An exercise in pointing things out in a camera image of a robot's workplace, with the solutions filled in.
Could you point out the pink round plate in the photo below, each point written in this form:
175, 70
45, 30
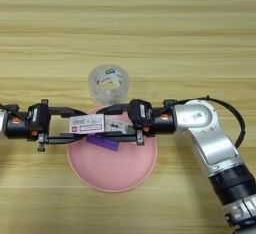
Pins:
113, 171

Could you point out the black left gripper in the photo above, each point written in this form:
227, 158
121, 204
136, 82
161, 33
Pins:
16, 126

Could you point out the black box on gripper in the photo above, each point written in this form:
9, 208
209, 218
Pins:
141, 113
37, 116

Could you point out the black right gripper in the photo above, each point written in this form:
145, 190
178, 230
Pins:
163, 124

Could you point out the clear tape roll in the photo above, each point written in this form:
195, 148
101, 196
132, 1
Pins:
95, 91

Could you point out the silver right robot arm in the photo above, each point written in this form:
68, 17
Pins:
206, 128

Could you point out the small white red-labelled box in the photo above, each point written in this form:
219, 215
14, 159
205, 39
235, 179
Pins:
86, 124

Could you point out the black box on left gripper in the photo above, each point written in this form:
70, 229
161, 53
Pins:
37, 116

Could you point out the purple rectangular card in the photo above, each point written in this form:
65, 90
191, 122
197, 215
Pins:
105, 143

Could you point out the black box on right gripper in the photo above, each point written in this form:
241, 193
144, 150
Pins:
141, 113

